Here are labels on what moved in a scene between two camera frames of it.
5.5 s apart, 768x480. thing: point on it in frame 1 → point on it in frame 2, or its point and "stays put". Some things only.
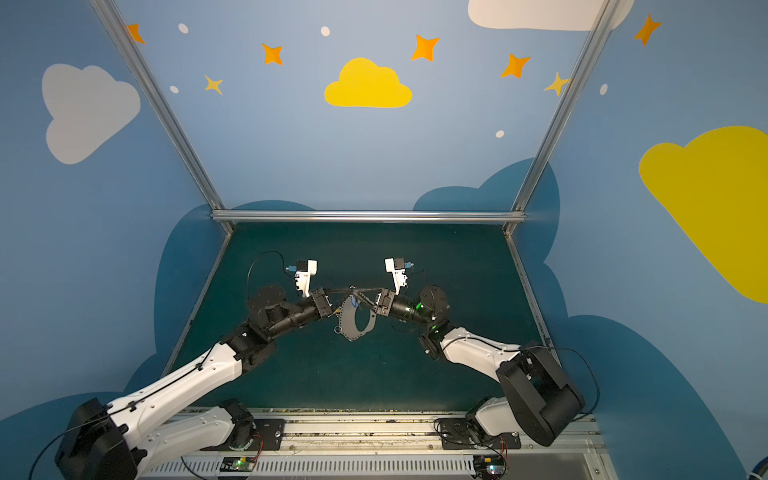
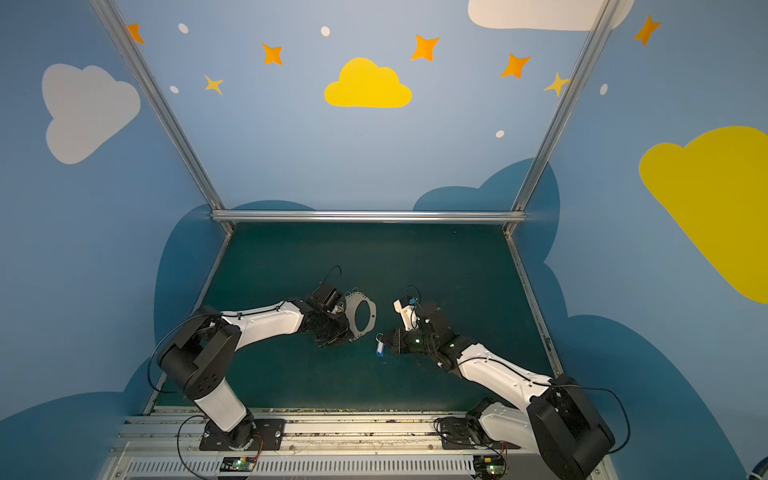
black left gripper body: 321,302 → 335,324
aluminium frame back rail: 368,216 stays put
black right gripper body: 385,302 → 408,339
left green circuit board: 237,464 stays put
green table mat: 470,272 stays put
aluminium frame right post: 604,19 stays put
